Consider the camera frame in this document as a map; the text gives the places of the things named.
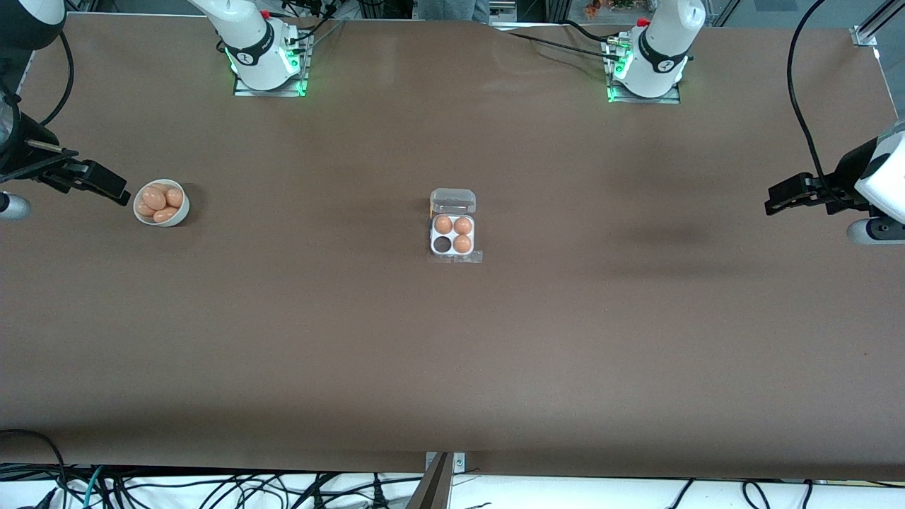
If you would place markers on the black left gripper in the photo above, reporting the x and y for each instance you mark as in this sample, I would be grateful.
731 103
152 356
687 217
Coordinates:
845 177

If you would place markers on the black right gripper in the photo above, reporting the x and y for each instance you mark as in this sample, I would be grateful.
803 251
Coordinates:
20 145

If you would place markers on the clear plastic egg carton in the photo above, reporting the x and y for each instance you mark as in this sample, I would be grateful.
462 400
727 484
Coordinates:
452 201

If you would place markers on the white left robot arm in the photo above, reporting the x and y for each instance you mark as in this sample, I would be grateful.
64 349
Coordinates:
661 42

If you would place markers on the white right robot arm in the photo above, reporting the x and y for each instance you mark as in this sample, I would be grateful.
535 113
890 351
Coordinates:
254 42

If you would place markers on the white round bowl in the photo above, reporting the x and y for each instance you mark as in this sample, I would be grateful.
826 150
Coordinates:
184 210

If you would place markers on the brown table cover mat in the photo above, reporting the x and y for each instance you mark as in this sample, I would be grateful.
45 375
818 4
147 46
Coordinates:
452 353

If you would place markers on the person in grey trousers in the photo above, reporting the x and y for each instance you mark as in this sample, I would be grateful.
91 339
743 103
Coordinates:
452 8

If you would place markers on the dark metal bar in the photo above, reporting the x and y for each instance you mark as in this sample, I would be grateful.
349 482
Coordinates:
433 491

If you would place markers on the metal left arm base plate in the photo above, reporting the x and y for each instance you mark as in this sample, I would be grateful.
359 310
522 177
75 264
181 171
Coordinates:
672 100

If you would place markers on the aluminium frame profile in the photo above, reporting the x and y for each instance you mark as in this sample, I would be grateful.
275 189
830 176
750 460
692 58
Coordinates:
868 32

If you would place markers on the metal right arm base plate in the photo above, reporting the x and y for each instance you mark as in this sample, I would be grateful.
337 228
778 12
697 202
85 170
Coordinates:
247 92

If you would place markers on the metal table edge bracket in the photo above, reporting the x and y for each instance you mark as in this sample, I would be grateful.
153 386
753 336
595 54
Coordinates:
459 463

